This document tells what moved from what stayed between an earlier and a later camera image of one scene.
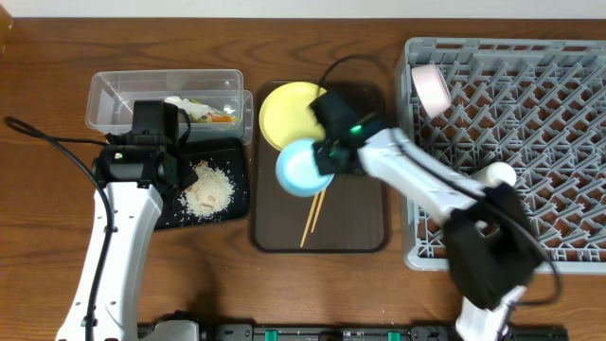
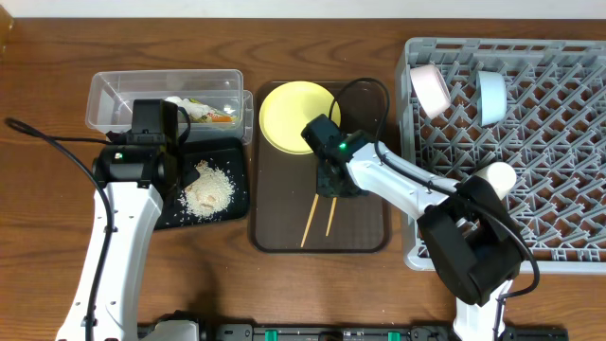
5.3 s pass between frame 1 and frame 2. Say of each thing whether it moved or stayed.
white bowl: stayed
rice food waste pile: stayed
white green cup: stayed
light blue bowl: moved
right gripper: moved
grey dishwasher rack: stayed
